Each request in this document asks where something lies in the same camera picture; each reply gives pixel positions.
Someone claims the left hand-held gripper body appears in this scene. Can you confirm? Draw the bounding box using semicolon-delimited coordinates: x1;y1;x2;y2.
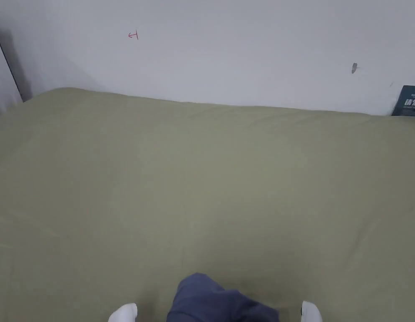
108;303;139;322

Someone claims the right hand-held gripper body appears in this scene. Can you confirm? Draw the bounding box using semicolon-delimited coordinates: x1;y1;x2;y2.
301;300;323;322

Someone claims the dark blue shirt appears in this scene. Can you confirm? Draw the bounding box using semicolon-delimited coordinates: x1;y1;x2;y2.
166;273;281;322

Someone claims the bed with pale green sheet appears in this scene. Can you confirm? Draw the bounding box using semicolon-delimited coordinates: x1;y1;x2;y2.
0;87;415;322

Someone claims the dark printed sign card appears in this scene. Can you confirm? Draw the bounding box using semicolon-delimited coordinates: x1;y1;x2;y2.
391;85;415;118

